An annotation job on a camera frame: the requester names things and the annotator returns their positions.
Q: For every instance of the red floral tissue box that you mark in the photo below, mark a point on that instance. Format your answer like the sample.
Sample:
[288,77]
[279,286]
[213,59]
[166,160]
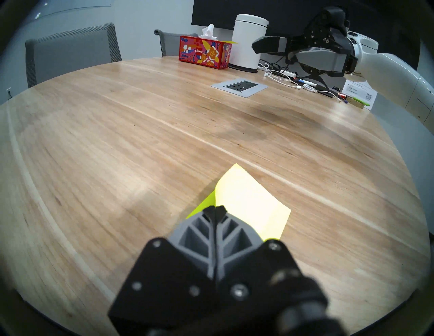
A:
[203,50]

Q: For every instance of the frosted glass wall board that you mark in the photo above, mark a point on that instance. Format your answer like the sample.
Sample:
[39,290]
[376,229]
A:
[74,5]

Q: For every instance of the yellow sticky note pad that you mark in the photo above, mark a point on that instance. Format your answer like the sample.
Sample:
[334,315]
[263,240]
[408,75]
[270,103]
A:
[201,208]

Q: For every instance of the grey table power socket panel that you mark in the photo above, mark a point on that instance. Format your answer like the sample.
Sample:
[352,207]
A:
[239,86]

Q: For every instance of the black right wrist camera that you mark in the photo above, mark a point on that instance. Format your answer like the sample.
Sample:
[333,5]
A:
[334,18]

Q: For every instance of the grey mesh office chair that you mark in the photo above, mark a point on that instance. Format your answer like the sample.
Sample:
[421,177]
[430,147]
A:
[74,54]
[171,42]

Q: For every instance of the white printed paper sign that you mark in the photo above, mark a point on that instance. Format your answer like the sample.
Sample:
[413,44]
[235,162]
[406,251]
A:
[359,90]

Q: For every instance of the orange marker pen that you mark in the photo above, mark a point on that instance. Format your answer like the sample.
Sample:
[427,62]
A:
[341,97]

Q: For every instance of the white wall socket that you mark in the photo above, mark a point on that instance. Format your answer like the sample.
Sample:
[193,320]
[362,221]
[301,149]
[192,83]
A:
[8,91]

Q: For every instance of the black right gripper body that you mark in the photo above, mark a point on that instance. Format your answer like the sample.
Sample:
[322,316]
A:
[351,57]

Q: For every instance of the black triangular folding stand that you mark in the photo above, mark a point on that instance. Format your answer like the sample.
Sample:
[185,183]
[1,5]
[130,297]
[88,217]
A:
[329,94]

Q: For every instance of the single yellow sticky note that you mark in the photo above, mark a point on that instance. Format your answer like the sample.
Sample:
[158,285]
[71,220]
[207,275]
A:
[251,203]

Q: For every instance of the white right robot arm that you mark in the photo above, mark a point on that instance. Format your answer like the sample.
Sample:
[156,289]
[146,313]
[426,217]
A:
[390,74]

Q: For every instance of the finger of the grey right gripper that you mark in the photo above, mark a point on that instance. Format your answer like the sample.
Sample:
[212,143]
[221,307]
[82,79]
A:
[271,44]
[323,62]

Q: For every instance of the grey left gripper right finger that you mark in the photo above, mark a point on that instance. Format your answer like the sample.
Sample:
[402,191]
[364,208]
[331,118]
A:
[247,271]

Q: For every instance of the white cylindrical pedal bin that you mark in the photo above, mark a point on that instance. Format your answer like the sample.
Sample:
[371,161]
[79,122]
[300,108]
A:
[249,40]

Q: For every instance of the white power adapter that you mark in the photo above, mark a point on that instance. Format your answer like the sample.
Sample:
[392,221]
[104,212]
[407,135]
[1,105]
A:
[288,73]

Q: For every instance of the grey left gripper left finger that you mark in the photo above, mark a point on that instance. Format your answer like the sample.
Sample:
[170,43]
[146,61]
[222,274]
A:
[169,281]

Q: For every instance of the large black wall television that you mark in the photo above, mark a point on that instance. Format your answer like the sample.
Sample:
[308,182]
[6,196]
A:
[288,17]

